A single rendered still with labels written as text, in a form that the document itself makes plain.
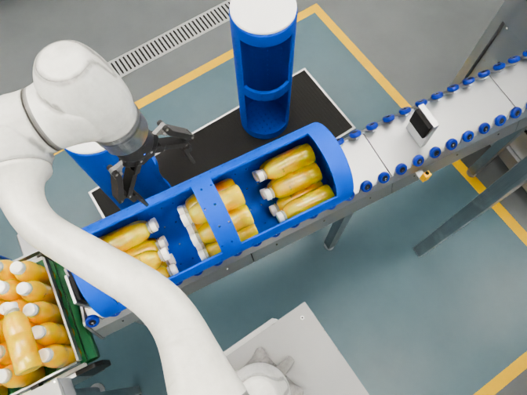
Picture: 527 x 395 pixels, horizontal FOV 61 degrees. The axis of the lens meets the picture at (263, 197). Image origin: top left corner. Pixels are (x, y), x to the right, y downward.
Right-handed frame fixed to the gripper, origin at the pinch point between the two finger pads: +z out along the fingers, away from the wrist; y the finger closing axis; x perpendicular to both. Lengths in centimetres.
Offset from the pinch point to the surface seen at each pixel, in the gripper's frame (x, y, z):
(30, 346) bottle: -10, 59, 36
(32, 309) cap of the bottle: -21, 55, 41
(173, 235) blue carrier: -15, 11, 60
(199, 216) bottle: -5.1, 0.1, 39.5
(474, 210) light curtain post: 51, -82, 96
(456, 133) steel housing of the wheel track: 27, -94, 78
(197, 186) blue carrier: -11.6, -5.8, 36.2
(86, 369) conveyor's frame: -3, 61, 62
